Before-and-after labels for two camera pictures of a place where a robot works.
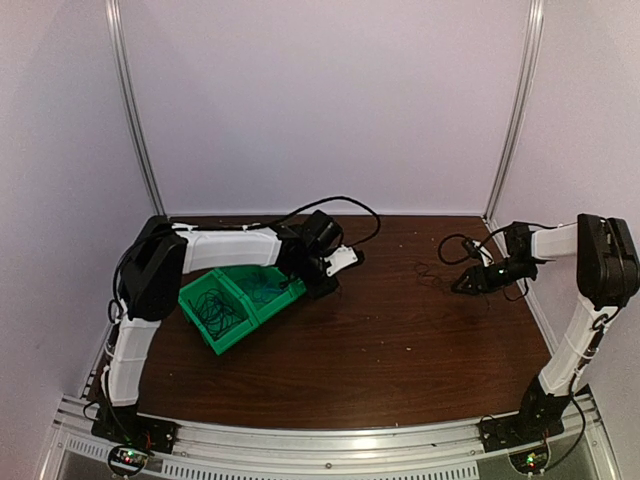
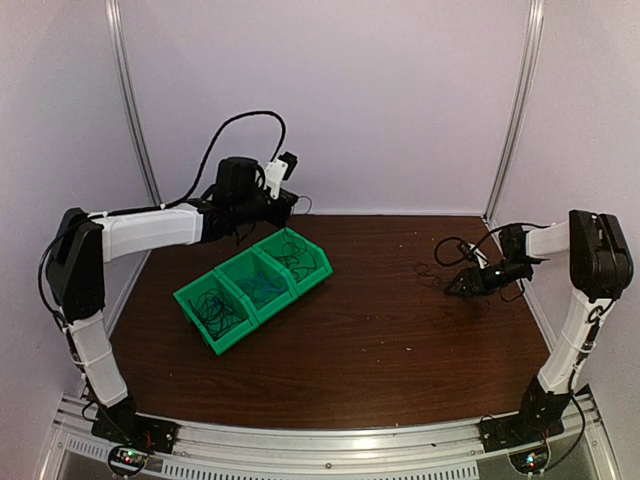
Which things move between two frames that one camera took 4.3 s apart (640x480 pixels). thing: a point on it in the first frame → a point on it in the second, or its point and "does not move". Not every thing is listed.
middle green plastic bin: [263, 289] does not move
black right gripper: [473, 272] does not move
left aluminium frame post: [115, 27] does not move
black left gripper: [316, 292] → [287, 200]
